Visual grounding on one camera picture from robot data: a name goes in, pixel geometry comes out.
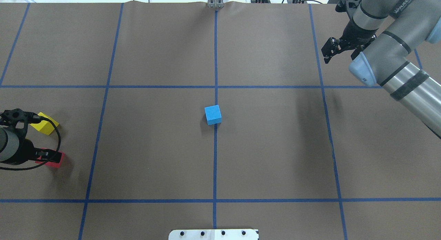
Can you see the red wooden block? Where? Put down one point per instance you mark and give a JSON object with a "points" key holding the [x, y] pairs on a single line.
{"points": [[56, 157]]}

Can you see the white camera stand base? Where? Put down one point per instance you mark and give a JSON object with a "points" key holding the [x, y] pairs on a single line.
{"points": [[214, 234]]}

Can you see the yellow wooden block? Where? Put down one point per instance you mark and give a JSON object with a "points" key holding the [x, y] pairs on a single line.
{"points": [[45, 127]]}

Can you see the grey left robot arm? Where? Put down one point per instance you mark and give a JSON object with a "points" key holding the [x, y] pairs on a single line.
{"points": [[5, 152]]}

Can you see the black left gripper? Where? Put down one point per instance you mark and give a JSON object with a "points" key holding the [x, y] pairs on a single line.
{"points": [[21, 151]]}

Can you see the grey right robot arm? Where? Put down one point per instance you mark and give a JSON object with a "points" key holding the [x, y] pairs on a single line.
{"points": [[381, 34]]}

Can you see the brown paper table cover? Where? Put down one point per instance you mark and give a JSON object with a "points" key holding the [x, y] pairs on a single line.
{"points": [[303, 151]]}

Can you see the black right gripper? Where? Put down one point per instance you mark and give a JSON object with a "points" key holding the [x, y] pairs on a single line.
{"points": [[355, 32]]}

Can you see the blue wooden block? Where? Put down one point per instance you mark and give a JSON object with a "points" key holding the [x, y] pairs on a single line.
{"points": [[213, 115]]}

